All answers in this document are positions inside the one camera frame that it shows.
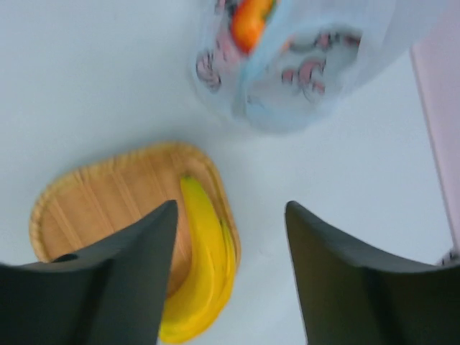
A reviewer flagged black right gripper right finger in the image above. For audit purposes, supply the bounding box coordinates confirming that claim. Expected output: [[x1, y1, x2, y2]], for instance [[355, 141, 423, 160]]
[[285, 201, 459, 344]]

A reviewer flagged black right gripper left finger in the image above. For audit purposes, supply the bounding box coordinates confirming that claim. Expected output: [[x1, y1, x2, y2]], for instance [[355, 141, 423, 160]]
[[1, 201, 178, 344]]

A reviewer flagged yellow fake banana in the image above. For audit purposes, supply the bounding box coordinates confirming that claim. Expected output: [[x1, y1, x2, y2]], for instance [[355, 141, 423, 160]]
[[159, 176, 236, 344]]

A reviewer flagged light blue plastic bag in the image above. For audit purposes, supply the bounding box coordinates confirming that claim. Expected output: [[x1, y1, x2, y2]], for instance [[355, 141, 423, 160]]
[[190, 1, 448, 133]]

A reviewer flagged orange fake persimmon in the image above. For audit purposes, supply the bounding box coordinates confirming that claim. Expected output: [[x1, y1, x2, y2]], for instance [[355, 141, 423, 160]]
[[230, 0, 278, 55]]

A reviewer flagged woven bamboo tray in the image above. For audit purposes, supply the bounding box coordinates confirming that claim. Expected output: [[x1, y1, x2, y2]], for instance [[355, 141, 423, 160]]
[[29, 142, 242, 295]]

